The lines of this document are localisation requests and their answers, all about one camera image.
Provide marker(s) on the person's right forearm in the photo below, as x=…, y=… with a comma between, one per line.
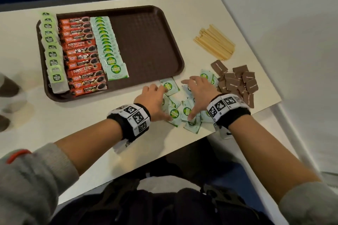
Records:
x=266, y=159

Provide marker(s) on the row of white green packets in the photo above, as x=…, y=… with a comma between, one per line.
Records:
x=108, y=48

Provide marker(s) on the row of red coffee sachets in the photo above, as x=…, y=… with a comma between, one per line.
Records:
x=83, y=60

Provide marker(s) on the pile of brown sachets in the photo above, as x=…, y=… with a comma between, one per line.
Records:
x=237, y=82

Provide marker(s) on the person's dark clothing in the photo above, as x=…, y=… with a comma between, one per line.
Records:
x=158, y=206

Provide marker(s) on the person's right thumb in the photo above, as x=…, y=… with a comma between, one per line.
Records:
x=193, y=112

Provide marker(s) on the person's right hand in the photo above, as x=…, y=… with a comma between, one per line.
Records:
x=203, y=93

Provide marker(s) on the blue chair seat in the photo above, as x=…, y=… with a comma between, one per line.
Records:
x=237, y=185

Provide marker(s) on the person's left thumb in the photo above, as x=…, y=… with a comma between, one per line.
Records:
x=164, y=116

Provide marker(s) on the person's left forearm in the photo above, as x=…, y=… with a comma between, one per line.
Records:
x=89, y=145

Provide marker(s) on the brown plastic tray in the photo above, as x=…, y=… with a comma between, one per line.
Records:
x=147, y=48

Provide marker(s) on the person's right middle finger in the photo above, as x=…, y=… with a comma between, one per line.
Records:
x=196, y=78

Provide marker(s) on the red elastic band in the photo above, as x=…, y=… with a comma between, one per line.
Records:
x=18, y=154

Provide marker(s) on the pile of wooden stir sticks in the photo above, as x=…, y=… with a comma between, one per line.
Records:
x=215, y=43

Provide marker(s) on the black marker wristband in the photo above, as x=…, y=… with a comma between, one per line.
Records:
x=134, y=120
x=227, y=108

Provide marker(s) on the grey right sleeve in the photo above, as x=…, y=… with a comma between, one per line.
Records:
x=309, y=206

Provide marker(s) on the grey left sleeve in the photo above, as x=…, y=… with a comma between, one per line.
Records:
x=29, y=188

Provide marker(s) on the pile of white green sachets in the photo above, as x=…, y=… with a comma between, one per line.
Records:
x=174, y=113

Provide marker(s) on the person's left hand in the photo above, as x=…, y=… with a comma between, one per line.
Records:
x=150, y=99

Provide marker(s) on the row of light green tea packets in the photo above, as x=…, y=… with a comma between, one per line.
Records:
x=52, y=54

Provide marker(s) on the grey sleeve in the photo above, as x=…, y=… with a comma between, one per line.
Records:
x=29, y=188
x=309, y=206

